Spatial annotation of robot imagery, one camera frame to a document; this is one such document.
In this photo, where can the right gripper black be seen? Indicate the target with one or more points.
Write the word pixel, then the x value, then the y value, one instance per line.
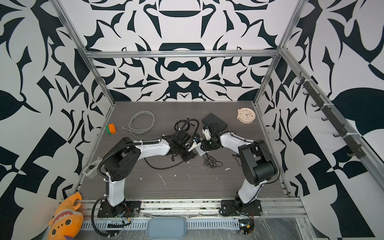
pixel 204 143

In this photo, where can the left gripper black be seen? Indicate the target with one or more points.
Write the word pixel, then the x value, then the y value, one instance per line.
pixel 192 155

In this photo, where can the white network switch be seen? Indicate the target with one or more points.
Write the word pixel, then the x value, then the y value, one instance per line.
pixel 199 150

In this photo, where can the black power adapter with cable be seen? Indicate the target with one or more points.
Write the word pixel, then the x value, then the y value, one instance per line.
pixel 211 162

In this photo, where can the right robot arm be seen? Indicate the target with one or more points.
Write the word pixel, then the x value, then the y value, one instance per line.
pixel 258 164

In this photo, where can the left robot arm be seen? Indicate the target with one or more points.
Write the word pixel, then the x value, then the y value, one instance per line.
pixel 119 162

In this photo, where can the orange green toy block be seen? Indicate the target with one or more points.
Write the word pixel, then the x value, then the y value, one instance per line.
pixel 111 129

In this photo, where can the grey blue cushion pad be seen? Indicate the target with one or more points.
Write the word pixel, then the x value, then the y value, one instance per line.
pixel 166 228

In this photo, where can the orange plush fish toy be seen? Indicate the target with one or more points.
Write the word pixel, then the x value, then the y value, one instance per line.
pixel 67 220

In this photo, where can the black flat switch box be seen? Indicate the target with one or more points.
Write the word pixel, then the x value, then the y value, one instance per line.
pixel 217 120

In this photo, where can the black wall hook rail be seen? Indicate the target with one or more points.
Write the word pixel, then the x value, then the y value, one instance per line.
pixel 323 104

